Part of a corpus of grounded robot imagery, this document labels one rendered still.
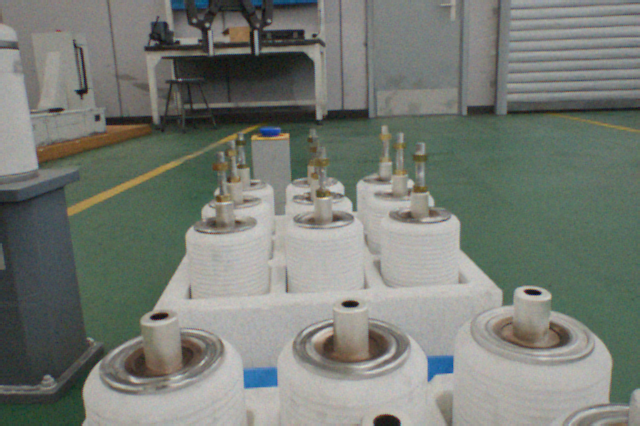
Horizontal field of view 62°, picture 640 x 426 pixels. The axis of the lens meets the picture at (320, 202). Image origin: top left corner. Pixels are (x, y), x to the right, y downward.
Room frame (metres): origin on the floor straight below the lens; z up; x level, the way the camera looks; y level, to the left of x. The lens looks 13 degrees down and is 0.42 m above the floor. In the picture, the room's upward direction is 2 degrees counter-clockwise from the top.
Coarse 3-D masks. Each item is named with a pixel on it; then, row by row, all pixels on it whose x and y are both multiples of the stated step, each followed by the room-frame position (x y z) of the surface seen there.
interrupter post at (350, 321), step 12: (348, 300) 0.31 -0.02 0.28; (360, 300) 0.31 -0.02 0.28; (336, 312) 0.30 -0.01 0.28; (348, 312) 0.30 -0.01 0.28; (360, 312) 0.30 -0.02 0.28; (336, 324) 0.30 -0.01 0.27; (348, 324) 0.30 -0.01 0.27; (360, 324) 0.30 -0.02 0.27; (336, 336) 0.30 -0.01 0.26; (348, 336) 0.30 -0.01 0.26; (360, 336) 0.30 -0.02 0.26; (336, 348) 0.30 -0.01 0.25; (348, 348) 0.30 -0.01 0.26; (360, 348) 0.30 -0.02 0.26
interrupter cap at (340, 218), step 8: (296, 216) 0.63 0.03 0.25; (304, 216) 0.63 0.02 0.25; (312, 216) 0.63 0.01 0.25; (336, 216) 0.63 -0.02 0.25; (344, 216) 0.62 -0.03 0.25; (352, 216) 0.62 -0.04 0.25; (296, 224) 0.60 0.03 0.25; (304, 224) 0.59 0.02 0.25; (312, 224) 0.59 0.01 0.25; (320, 224) 0.59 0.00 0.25; (328, 224) 0.59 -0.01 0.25; (336, 224) 0.59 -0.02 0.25; (344, 224) 0.59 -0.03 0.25
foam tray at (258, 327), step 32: (384, 288) 0.57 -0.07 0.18; (416, 288) 0.57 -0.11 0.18; (448, 288) 0.56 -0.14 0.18; (480, 288) 0.56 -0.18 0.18; (192, 320) 0.53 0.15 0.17; (224, 320) 0.54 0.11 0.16; (256, 320) 0.54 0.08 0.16; (288, 320) 0.54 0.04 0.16; (320, 320) 0.54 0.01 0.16; (384, 320) 0.54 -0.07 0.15; (416, 320) 0.55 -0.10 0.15; (448, 320) 0.55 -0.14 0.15; (256, 352) 0.54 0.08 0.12; (448, 352) 0.55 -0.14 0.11
